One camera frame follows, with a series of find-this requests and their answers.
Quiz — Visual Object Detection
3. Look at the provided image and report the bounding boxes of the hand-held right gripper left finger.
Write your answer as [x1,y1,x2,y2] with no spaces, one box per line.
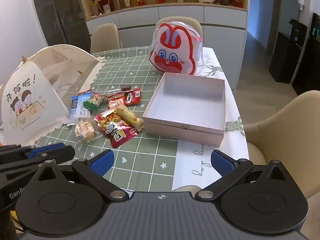
[31,149,128,202]

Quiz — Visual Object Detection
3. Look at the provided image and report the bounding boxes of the red white snack packet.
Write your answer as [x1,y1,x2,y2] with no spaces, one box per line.
[107,93,126,109]

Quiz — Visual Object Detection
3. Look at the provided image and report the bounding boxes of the black low cabinet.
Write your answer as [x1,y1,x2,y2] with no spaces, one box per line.
[269,31,300,83]

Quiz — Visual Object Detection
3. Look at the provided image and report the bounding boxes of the beige dining chair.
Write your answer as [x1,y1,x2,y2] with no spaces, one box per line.
[244,90,320,202]
[155,16,203,46]
[90,23,122,55]

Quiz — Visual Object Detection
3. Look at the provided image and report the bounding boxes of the bread roll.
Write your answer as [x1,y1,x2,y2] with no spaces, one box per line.
[75,119,103,144]

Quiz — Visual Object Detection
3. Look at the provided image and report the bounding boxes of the white mesh food cover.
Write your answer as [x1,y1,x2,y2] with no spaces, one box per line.
[0,44,105,147]

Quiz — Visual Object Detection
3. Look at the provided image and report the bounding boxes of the dark glass cabinet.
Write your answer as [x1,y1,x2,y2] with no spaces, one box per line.
[28,0,91,53]

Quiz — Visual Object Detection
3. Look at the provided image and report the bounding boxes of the clear-wrapped pastry bar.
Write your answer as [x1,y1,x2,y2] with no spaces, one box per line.
[115,106,145,132]

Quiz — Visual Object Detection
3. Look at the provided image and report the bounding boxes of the white leaf-print table runner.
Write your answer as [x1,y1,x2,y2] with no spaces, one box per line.
[172,46,250,192]

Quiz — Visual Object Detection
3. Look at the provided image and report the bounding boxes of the red snacks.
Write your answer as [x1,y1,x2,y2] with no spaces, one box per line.
[97,120,140,149]

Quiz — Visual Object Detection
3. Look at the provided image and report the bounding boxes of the green checked tablecloth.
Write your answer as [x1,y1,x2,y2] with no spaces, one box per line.
[24,45,204,196]

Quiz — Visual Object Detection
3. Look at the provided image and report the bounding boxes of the blue white snack packet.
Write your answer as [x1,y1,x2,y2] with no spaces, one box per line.
[67,92,93,127]

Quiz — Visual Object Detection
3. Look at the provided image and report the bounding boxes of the red crispy snack packet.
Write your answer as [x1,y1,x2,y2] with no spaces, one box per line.
[94,107,120,125]

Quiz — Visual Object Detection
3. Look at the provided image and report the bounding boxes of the pink cardboard box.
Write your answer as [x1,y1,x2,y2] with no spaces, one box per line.
[142,72,225,147]

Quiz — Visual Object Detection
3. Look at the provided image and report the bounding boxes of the red sachet white label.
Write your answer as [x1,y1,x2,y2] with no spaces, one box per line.
[124,88,142,106]

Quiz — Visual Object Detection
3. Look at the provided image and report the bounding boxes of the green-edged yellow snack packet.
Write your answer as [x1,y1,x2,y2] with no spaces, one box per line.
[83,92,108,110]

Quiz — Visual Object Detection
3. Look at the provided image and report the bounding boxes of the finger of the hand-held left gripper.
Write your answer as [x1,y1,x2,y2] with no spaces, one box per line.
[0,142,76,165]
[0,159,47,180]

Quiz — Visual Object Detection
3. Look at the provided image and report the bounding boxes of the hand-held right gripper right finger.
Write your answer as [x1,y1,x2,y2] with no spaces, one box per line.
[194,149,292,200]

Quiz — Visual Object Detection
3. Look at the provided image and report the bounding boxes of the red white rabbit bag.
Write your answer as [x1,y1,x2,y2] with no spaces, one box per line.
[149,17,203,76]

